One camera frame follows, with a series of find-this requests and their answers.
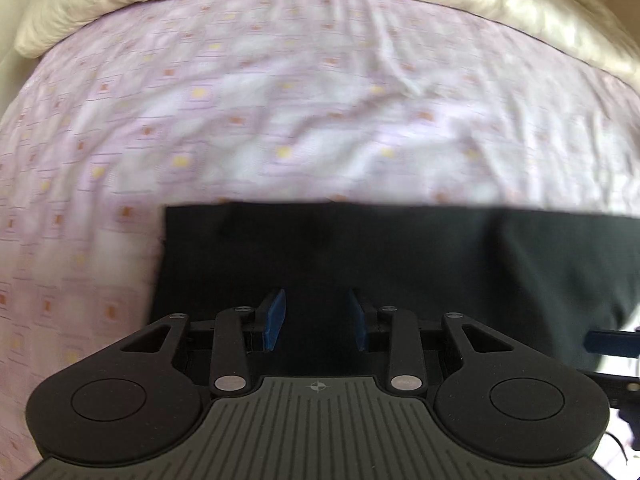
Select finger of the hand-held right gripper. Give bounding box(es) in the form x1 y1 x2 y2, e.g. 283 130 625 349
581 369 640 397
583 329 640 358

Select pink patterned bed sheet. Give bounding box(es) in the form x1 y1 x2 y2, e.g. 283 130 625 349
0 0 640 480

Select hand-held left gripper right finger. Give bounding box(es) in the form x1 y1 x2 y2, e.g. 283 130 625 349
348 287 517 394

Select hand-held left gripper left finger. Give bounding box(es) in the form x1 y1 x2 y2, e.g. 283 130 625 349
120 287 289 394

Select black pants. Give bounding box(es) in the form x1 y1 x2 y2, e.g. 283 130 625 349
147 200 640 378

